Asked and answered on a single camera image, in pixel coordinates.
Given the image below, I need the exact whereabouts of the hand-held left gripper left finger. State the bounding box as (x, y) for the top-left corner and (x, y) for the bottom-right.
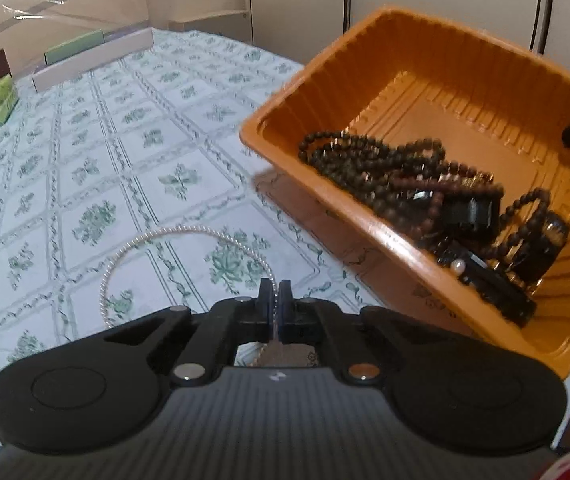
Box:
(102, 278), (279, 386)

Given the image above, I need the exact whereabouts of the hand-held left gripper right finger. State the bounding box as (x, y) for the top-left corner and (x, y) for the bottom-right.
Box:
(278, 279), (471, 386)

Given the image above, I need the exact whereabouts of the brown bead bracelet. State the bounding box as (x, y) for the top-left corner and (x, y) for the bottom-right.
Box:
(415, 187), (554, 262)

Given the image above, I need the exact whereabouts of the orange plastic tray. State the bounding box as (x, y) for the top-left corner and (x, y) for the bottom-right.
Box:
(239, 6), (570, 382)

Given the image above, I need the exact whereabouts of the white pearl necklace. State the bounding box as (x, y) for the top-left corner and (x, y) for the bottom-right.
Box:
(98, 226), (279, 327)

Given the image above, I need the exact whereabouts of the red bead bracelet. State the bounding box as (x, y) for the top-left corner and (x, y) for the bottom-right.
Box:
(390, 172), (506, 199)

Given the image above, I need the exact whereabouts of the black oblong case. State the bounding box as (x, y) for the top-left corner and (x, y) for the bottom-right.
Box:
(442, 194), (502, 241)

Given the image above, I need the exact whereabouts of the dark bead bracelet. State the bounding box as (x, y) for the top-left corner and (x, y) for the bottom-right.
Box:
(315, 157), (446, 231)
(298, 130), (448, 181)

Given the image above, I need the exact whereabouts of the black strap wristwatch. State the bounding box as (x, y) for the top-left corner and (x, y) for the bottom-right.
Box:
(437, 240), (538, 329)

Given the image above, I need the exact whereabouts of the white nightstand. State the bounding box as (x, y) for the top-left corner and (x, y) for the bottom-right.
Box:
(167, 9), (251, 44)

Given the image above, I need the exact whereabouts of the long white box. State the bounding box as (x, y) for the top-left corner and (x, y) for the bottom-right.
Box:
(32, 28), (154, 94)

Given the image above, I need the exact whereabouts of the long green box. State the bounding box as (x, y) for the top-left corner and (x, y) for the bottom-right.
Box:
(44, 29), (105, 66)

